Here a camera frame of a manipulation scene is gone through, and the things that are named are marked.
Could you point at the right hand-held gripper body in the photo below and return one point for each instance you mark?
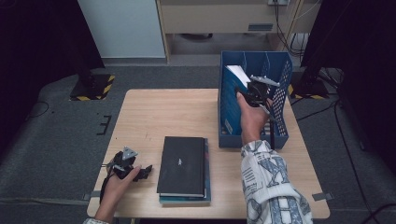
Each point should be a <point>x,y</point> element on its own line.
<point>260,90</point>

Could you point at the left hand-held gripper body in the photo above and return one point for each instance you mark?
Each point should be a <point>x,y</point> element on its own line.
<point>124,161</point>

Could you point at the thick blue book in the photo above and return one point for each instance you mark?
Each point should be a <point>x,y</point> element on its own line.
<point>230,105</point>

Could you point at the blue three-slot file rack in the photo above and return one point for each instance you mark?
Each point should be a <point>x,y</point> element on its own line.
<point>249,143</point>

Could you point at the teal colourful cover book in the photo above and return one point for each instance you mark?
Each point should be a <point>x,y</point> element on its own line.
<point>186,201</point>

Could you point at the person's left hand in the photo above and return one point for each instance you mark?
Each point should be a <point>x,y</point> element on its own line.
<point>116,189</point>

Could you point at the person's right hand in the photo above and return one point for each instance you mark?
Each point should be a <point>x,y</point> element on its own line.
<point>253,121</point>

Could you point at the grey tape strip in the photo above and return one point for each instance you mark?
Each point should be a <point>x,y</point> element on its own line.
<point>322,196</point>
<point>93,195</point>

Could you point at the black yellow-striped stand base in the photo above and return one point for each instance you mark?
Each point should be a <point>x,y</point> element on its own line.
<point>93,90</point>
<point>311,90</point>

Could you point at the beige wooden desk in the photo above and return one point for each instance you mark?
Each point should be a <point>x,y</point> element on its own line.
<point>202,18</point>

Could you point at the white cabinet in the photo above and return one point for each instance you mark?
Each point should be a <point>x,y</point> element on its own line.
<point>121,28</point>

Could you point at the white wall socket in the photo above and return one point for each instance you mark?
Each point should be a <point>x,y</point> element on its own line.
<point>277,2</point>

